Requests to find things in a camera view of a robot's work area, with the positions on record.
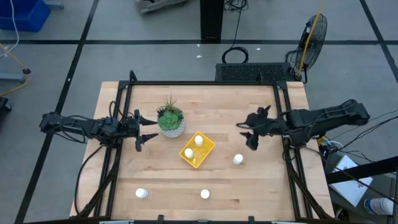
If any yellow floor cable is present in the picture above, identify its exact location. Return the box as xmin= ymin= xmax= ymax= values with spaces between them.
xmin=0 ymin=43 xmax=29 ymax=97

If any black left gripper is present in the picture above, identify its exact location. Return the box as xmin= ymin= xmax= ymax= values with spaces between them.
xmin=123 ymin=109 xmax=160 ymax=152

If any blue plastic bin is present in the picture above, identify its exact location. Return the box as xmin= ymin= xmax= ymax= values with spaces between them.
xmin=0 ymin=0 xmax=51 ymax=32

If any white laptop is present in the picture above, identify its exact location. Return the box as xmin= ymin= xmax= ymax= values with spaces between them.
xmin=329 ymin=154 xmax=373 ymax=208

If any black floor fan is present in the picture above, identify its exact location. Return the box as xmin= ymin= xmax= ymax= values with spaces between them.
xmin=285 ymin=14 xmax=328 ymax=84

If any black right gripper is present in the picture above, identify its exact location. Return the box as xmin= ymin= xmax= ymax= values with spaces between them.
xmin=235 ymin=105 xmax=289 ymax=151

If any black coiled floor cable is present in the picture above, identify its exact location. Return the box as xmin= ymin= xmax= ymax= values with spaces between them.
xmin=221 ymin=0 xmax=249 ymax=65

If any grey floor object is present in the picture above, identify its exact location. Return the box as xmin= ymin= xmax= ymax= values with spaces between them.
xmin=134 ymin=0 xmax=189 ymax=14

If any grey stand base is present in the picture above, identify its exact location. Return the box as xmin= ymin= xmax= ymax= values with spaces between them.
xmin=0 ymin=68 xmax=31 ymax=83

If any yellow plastic basket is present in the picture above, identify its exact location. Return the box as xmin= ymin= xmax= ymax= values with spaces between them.
xmin=178 ymin=131 xmax=216 ymax=169

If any black metal table frame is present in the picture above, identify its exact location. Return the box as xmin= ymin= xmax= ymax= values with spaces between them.
xmin=74 ymin=70 xmax=335 ymax=224

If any black metal bar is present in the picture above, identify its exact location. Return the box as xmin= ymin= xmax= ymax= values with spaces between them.
xmin=325 ymin=155 xmax=398 ymax=185

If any potted green succulent plant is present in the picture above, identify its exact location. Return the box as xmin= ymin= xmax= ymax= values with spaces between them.
xmin=157 ymin=94 xmax=187 ymax=139

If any black perforated metal case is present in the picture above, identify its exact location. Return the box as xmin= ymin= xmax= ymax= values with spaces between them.
xmin=215 ymin=62 xmax=296 ymax=83

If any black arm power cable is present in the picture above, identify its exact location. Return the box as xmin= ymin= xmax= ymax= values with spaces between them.
xmin=73 ymin=144 xmax=105 ymax=215

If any person's white shoe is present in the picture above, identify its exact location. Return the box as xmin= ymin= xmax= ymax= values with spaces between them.
xmin=363 ymin=197 xmax=394 ymax=216

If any white thin cable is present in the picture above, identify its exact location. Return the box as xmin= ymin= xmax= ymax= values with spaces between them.
xmin=0 ymin=0 xmax=20 ymax=58

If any black floor object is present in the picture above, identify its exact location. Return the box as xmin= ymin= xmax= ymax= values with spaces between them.
xmin=0 ymin=96 xmax=12 ymax=113

